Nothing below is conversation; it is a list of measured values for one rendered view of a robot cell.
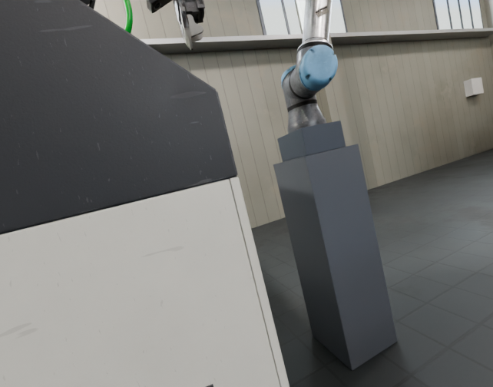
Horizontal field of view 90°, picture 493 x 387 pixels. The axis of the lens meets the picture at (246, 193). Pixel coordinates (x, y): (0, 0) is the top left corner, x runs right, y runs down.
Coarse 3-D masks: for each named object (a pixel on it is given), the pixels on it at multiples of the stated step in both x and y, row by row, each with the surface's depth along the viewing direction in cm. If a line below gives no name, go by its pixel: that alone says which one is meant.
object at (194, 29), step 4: (180, 16) 73; (188, 16) 74; (192, 16) 74; (188, 20) 74; (192, 20) 74; (188, 24) 74; (192, 24) 74; (196, 24) 75; (184, 28) 73; (188, 28) 73; (192, 28) 74; (196, 28) 75; (200, 28) 75; (184, 32) 74; (188, 32) 74; (192, 32) 75; (196, 32) 75; (200, 32) 75; (188, 36) 74; (192, 36) 75; (188, 40) 75; (188, 44) 75; (192, 44) 75; (192, 48) 76
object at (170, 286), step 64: (192, 192) 43; (0, 256) 37; (64, 256) 39; (128, 256) 41; (192, 256) 44; (256, 256) 47; (0, 320) 37; (64, 320) 39; (128, 320) 41; (192, 320) 44; (256, 320) 47; (0, 384) 37; (64, 384) 39; (128, 384) 42; (192, 384) 44; (256, 384) 47
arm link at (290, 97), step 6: (294, 66) 90; (288, 72) 91; (282, 78) 94; (288, 78) 91; (282, 84) 96; (288, 84) 90; (288, 90) 91; (288, 96) 93; (294, 96) 91; (312, 96) 89; (288, 102) 94; (294, 102) 92
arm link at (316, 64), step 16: (320, 0) 77; (304, 16) 82; (320, 16) 77; (304, 32) 81; (320, 32) 78; (304, 48) 78; (320, 48) 75; (304, 64) 76; (320, 64) 76; (336, 64) 77; (304, 80) 78; (320, 80) 77; (304, 96) 88
